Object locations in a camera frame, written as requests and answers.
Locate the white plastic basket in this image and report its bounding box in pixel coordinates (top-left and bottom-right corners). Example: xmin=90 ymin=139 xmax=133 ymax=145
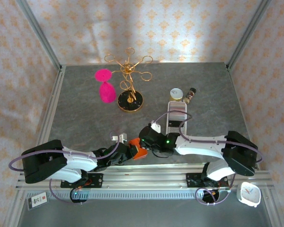
xmin=167 ymin=100 xmax=188 ymax=136

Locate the laminated label card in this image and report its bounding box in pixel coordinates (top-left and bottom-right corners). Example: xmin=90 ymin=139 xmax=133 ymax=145
xmin=26 ymin=192 xmax=49 ymax=210

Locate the gold tin can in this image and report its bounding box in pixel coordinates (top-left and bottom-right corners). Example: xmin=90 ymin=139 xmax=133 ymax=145
xmin=169 ymin=88 xmax=184 ymax=102

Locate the small black-capped spice bottle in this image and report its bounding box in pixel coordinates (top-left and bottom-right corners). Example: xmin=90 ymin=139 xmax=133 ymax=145
xmin=182 ymin=87 xmax=197 ymax=104

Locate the pink wine glass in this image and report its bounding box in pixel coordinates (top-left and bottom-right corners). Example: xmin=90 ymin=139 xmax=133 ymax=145
xmin=94 ymin=68 xmax=116 ymax=104

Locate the white alarm clock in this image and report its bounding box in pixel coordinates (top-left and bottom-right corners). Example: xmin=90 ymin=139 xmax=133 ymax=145
xmin=236 ymin=181 xmax=262 ymax=208

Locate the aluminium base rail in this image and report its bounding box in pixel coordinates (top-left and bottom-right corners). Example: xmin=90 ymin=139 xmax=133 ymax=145
xmin=16 ymin=165 xmax=274 ymax=190

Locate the grey slotted cable duct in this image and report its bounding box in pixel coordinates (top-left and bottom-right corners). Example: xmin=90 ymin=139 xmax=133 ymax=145
xmin=51 ymin=190 xmax=231 ymax=201

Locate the gold wire glass rack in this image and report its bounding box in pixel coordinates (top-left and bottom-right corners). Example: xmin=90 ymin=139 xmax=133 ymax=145
xmin=104 ymin=47 xmax=153 ymax=113

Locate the aluminium table side rail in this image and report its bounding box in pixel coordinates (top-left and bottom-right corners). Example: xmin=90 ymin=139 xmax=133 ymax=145
xmin=34 ymin=65 xmax=67 ymax=164

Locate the aluminium frame post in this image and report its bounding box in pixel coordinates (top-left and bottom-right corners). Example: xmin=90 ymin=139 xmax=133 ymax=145
xmin=226 ymin=0 xmax=273 ymax=70
xmin=16 ymin=0 xmax=63 ymax=70

